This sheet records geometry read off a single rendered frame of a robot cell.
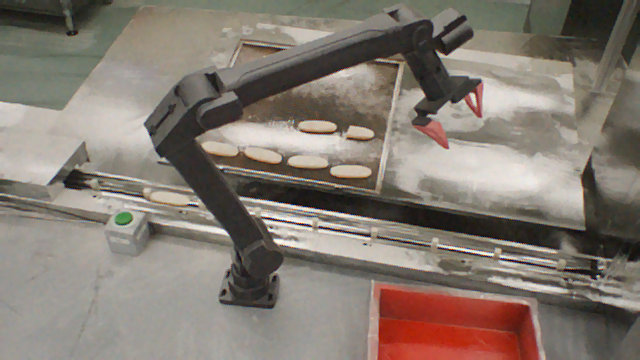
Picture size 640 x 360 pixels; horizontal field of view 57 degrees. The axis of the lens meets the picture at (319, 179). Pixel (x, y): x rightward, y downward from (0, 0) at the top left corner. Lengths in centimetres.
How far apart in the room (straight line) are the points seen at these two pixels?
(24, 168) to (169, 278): 46
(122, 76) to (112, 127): 28
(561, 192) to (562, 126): 23
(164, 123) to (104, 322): 52
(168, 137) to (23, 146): 77
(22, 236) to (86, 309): 29
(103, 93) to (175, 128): 106
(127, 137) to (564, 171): 117
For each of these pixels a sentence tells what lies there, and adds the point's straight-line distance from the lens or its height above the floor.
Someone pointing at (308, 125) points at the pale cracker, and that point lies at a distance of 155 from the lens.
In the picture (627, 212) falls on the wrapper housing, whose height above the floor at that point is 105.
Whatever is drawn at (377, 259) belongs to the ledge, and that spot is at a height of 86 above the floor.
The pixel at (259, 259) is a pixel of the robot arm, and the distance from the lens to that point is 116.
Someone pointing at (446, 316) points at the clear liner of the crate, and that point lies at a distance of 125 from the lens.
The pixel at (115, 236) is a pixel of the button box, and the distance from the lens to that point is 138.
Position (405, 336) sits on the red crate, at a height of 82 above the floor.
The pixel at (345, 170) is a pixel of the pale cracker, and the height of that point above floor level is 91.
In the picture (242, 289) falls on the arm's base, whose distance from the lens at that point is 124.
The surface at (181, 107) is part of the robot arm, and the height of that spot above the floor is 134.
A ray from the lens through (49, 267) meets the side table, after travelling 145.
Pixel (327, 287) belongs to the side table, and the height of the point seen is 82.
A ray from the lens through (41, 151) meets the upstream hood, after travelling 160.
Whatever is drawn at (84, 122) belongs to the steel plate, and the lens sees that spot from 184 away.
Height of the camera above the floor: 185
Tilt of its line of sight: 42 degrees down
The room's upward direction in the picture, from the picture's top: 2 degrees clockwise
